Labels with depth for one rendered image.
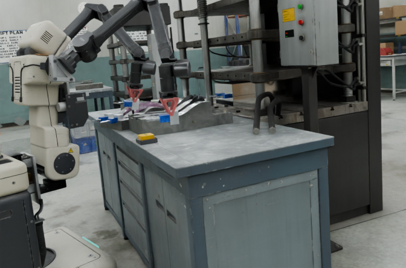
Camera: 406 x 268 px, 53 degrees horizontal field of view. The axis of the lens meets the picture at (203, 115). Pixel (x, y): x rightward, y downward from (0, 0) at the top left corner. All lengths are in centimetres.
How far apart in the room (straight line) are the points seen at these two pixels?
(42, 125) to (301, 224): 123
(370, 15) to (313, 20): 78
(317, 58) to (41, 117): 138
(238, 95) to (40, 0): 706
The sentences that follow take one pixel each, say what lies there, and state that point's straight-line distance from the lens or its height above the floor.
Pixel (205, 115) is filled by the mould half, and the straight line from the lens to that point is 211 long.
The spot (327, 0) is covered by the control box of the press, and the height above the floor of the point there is 140.
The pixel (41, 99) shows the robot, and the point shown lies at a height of 104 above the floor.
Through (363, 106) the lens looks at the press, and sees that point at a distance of 286.
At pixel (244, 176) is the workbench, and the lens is 156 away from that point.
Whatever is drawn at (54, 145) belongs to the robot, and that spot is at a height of 82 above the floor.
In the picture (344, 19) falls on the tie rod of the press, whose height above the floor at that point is 132.
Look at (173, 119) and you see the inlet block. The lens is 166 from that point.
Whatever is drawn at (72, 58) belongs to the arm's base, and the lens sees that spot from 187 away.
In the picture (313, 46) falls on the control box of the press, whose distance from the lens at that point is 218.
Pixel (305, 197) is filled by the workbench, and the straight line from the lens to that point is 176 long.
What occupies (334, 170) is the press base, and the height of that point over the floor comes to 37.
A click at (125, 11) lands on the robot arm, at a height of 140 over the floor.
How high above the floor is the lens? 118
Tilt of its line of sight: 9 degrees down
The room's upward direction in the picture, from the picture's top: 5 degrees counter-clockwise
